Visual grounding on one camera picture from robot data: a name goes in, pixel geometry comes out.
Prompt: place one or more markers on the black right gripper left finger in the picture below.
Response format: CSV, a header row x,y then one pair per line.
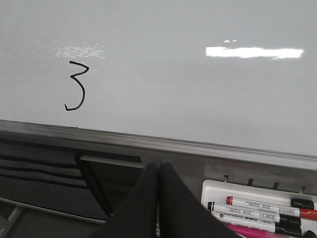
x,y
137,216

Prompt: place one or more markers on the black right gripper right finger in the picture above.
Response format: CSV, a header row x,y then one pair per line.
x,y
181,215

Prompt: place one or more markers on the white plastic marker tray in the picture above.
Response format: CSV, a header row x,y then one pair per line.
x,y
218,192

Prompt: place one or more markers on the black-capped white marker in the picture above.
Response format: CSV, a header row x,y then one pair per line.
x,y
272,227
253,213

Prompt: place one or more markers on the pink marker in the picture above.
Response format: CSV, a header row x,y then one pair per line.
x,y
250,233

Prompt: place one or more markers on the red-capped white marker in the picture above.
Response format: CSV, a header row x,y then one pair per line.
x,y
270,207

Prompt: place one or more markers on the white whiteboard with aluminium frame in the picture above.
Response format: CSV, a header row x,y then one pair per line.
x,y
228,74

